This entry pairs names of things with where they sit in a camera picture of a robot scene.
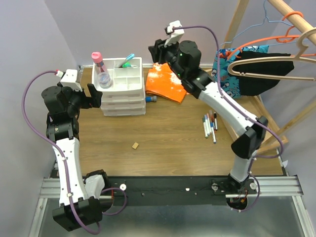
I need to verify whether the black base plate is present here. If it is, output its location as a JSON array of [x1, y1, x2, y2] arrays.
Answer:
[[108, 175, 257, 206]]

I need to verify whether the teal grey marker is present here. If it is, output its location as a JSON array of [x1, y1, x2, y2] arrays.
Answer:
[[117, 53, 135, 68]]

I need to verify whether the red white pen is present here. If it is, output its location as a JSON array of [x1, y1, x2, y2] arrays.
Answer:
[[209, 110, 215, 133]]

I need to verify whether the aluminium rail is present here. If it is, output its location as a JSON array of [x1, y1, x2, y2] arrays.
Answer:
[[39, 176, 304, 199]]

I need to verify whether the wooden clothes rack frame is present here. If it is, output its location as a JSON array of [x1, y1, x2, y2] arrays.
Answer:
[[198, 0, 316, 157]]

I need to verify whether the green white pen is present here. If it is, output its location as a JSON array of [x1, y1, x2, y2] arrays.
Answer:
[[202, 117, 208, 139]]

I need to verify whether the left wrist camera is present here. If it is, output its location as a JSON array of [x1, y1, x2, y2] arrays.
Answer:
[[56, 69, 82, 92]]

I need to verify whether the orange folded cloth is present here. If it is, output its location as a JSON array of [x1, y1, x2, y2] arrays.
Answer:
[[145, 63, 189, 104]]

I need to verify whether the clear paperclip jar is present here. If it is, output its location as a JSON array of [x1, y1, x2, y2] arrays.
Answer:
[[97, 72, 112, 89]]

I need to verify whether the black garment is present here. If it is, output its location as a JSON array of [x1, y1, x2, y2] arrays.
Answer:
[[233, 51, 294, 96]]

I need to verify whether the blue shark print cloth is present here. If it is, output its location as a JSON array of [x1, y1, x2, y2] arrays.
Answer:
[[211, 45, 269, 98]]

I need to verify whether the blue wire hanger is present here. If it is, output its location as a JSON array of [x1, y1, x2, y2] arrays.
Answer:
[[220, 0, 293, 48]]

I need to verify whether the wooden hanger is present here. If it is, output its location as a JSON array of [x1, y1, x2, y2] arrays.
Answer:
[[227, 28, 316, 81]]

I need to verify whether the white drawer organizer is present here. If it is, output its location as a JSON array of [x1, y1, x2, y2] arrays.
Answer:
[[91, 57, 146, 117]]

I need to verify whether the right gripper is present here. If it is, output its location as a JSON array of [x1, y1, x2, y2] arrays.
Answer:
[[147, 36, 186, 80]]

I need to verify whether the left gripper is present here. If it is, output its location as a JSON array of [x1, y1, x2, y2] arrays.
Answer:
[[57, 81, 102, 116]]

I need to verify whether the tan eraser block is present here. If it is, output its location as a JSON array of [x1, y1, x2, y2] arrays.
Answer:
[[132, 142, 139, 149]]

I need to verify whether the blue grey glue stick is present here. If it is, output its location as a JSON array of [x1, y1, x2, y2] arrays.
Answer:
[[145, 96, 157, 103]]

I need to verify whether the orange hanger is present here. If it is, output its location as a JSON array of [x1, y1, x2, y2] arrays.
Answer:
[[227, 10, 314, 61]]

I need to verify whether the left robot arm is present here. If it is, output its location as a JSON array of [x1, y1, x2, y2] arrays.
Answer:
[[41, 83, 110, 232]]

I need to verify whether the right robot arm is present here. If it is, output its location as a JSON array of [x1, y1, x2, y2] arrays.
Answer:
[[148, 39, 268, 194]]

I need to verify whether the pink cap pen tube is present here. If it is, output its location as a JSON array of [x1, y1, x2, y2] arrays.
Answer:
[[91, 51, 107, 73]]

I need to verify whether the green black highlighter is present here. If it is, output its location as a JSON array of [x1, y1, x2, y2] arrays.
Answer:
[[122, 62, 132, 68]]

